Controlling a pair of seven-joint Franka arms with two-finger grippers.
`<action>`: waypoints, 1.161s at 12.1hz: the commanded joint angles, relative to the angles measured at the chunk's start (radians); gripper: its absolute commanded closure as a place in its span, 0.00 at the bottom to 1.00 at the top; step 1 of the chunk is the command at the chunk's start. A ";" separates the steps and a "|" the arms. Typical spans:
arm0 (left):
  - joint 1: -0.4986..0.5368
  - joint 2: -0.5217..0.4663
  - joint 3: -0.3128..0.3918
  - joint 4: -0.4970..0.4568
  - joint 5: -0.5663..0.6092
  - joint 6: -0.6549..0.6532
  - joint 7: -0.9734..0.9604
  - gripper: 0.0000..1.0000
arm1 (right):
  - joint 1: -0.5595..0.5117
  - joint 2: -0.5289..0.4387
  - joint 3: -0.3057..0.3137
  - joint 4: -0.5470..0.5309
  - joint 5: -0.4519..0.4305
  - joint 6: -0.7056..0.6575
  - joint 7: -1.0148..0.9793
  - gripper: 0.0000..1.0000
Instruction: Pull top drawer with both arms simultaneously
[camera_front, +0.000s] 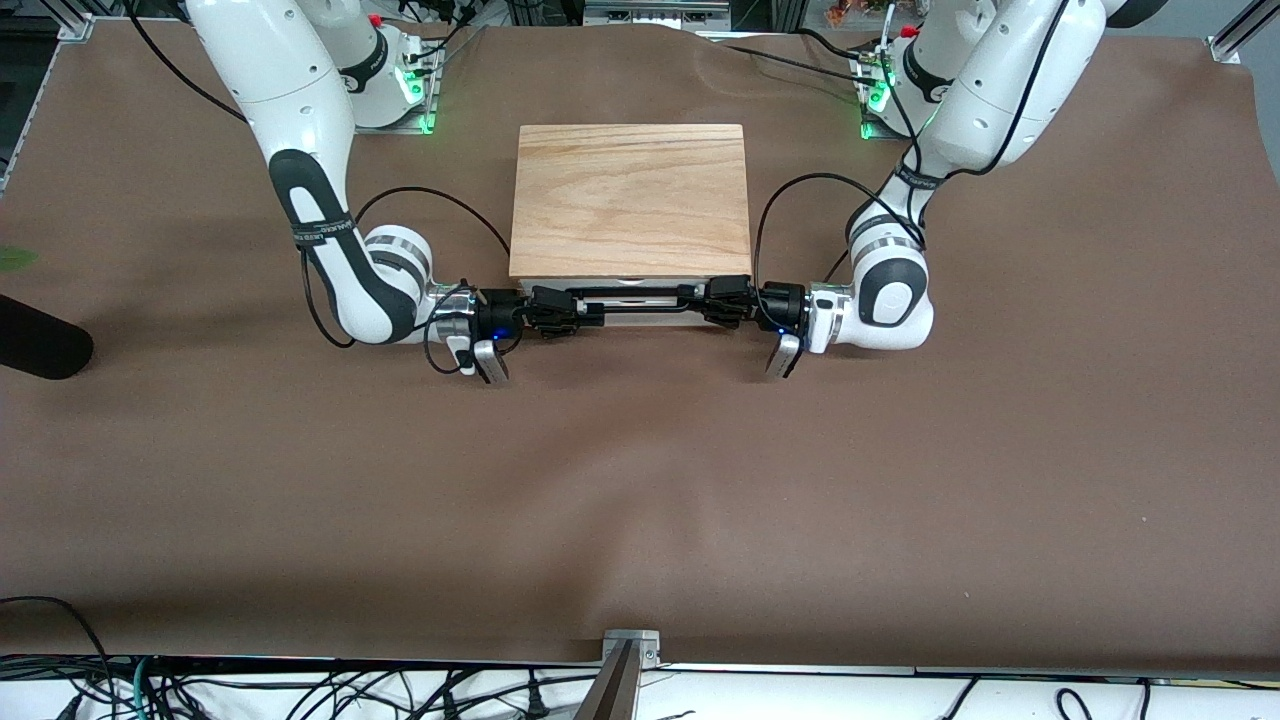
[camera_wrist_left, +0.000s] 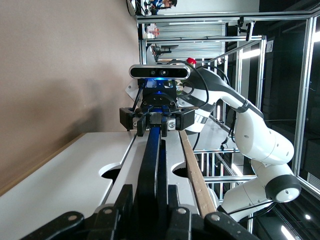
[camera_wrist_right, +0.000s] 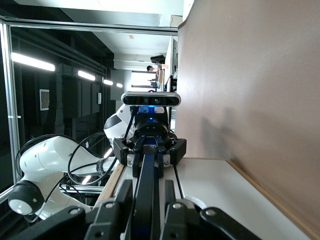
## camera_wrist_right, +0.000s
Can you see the aluminium enclosure frame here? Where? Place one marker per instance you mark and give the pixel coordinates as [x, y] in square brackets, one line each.
[7, 100]

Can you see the small white wall box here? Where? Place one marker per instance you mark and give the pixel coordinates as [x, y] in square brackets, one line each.
[99, 98]

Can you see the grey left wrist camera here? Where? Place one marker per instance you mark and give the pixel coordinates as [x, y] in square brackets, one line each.
[150, 100]

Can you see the distant seated person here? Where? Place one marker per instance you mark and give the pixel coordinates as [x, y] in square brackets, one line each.
[150, 68]

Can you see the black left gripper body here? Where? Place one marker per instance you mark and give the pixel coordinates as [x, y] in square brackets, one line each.
[152, 128]

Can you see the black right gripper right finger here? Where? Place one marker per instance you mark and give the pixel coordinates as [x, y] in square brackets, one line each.
[190, 225]

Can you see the long ceiling light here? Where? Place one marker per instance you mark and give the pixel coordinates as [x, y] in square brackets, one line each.
[108, 82]
[86, 75]
[119, 85]
[32, 61]

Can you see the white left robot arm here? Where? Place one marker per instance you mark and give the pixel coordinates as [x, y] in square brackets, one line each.
[50, 155]

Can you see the light wooden drawer cabinet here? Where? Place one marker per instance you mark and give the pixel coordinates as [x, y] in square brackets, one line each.
[112, 180]

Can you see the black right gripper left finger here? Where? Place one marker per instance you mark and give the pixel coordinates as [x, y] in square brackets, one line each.
[107, 220]

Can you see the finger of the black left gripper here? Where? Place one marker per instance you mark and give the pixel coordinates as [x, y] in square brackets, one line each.
[160, 160]
[138, 160]

